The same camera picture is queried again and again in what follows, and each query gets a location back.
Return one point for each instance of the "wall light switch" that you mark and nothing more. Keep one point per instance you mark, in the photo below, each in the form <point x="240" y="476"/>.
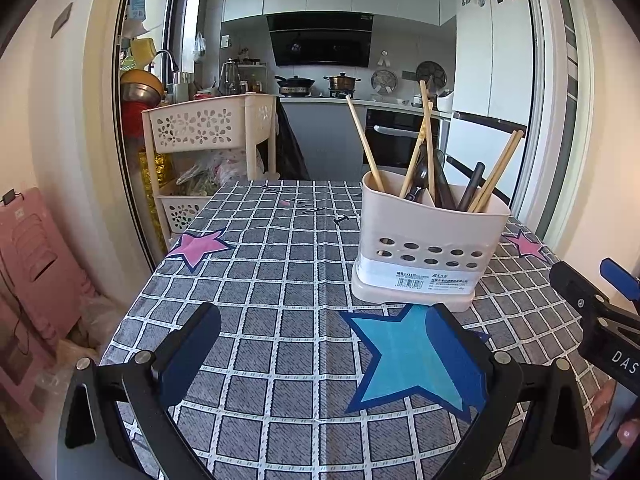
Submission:
<point x="61" y="20"/>

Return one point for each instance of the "pink star sticker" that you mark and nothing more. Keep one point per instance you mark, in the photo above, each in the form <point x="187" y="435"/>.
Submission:
<point x="526" y="247"/>
<point x="192" y="249"/>

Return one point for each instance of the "orange metal bowl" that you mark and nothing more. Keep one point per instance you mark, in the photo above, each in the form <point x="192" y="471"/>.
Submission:
<point x="142" y="87"/>

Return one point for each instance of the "kitchen faucet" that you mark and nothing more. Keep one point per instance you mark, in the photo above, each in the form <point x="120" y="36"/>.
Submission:
<point x="166" y="67"/>

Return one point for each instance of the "black range hood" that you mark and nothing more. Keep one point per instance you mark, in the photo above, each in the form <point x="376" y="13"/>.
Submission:
<point x="332" y="38"/>

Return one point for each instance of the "beige utensil holder caddy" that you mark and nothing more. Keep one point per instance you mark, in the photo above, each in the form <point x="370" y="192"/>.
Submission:
<point x="417" y="253"/>

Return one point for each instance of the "person's right hand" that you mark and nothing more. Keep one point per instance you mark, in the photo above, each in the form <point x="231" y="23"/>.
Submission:
<point x="615" y="424"/>

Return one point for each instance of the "copper cooking pot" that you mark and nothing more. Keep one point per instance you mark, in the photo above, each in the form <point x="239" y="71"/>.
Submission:
<point x="342" y="83"/>

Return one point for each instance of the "round steamer rack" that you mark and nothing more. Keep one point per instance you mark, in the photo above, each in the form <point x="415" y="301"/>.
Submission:
<point x="383" y="82"/>

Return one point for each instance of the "pink plastic stool stack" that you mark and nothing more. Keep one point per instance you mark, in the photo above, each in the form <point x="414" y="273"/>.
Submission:
<point x="42" y="288"/>

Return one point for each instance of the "black wok on stove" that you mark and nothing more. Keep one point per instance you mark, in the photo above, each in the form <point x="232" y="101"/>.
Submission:
<point x="294" y="86"/>

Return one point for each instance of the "grey checked tablecloth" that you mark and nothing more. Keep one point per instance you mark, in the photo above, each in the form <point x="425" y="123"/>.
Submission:
<point x="270" y="400"/>

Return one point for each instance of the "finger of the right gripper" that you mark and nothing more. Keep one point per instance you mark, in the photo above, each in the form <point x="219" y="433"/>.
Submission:
<point x="620" y="279"/>
<point x="576" y="290"/>

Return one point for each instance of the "blue star sticker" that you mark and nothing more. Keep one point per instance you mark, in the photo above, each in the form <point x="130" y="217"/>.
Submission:
<point x="417" y="351"/>

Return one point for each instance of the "black built-in oven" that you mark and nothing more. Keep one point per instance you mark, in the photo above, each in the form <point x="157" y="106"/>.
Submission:
<point x="391" y="136"/>

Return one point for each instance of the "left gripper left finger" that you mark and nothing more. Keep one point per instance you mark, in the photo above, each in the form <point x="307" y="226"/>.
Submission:
<point x="92" y="440"/>

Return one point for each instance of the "beige plastic storage trolley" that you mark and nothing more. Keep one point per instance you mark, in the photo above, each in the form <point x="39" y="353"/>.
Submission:
<point x="195" y="147"/>

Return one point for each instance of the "white refrigerator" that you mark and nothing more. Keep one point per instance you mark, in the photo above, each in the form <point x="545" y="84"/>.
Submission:
<point x="493" y="84"/>

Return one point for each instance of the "pink star sticker right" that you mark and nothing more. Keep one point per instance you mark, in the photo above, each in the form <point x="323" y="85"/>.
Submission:
<point x="526" y="247"/>

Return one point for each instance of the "black fan strainer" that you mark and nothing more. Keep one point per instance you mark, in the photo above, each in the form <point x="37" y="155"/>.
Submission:
<point x="432" y="74"/>

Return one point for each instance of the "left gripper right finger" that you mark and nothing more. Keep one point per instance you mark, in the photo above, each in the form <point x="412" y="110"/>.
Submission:
<point x="553" y="441"/>

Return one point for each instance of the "pink star sticker left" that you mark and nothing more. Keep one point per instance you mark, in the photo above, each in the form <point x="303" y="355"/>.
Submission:
<point x="192" y="249"/>

